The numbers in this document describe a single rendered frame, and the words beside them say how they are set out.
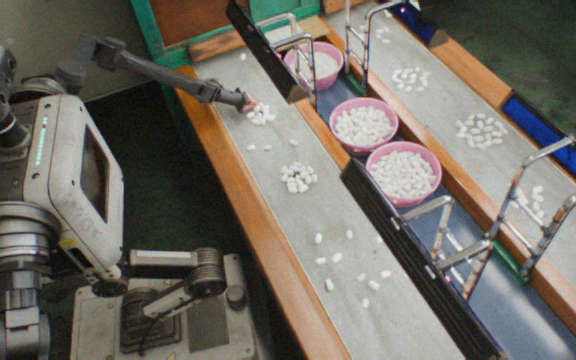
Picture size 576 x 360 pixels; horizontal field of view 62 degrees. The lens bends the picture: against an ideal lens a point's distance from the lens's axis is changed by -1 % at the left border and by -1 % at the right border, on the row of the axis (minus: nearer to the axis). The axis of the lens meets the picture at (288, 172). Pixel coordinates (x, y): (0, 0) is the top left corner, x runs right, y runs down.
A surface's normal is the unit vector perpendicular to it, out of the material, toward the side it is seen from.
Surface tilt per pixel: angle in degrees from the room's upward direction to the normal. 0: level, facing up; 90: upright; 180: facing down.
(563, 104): 0
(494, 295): 0
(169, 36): 90
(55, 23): 90
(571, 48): 0
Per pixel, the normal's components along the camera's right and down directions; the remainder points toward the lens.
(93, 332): -0.09, -0.62
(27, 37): 0.36, 0.71
